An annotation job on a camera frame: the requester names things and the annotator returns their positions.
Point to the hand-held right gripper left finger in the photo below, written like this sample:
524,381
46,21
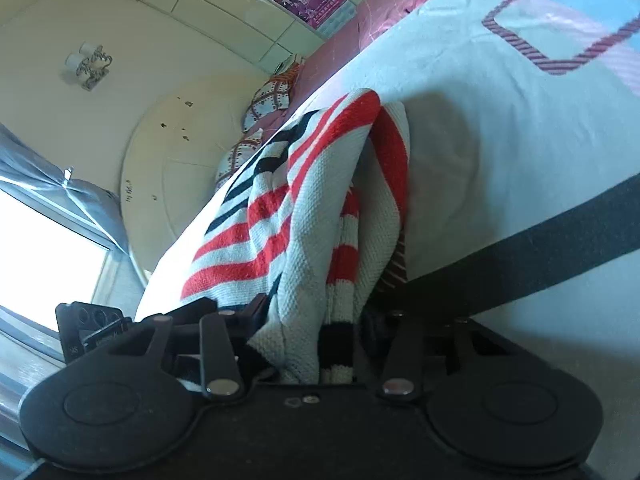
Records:
220,350

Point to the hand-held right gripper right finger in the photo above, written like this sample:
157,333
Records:
402,355

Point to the red white black striped sweater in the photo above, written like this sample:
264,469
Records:
310,200

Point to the window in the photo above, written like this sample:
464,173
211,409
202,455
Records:
45,260

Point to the grey curtain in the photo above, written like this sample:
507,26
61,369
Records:
75,195

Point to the round cream headboard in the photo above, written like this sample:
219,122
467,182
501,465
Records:
165,170

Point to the white quilt with square print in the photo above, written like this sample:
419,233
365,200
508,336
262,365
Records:
500,85

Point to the cream wardrobe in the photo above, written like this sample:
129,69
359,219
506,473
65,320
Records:
200,5

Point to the ornate wall lamp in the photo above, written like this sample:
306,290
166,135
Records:
90,67

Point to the purple wall poster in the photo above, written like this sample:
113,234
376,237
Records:
310,0

